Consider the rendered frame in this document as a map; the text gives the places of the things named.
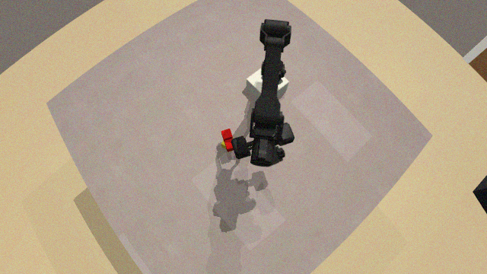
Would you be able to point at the red cube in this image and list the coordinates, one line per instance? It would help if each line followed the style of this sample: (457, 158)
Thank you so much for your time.
(226, 134)
(228, 145)

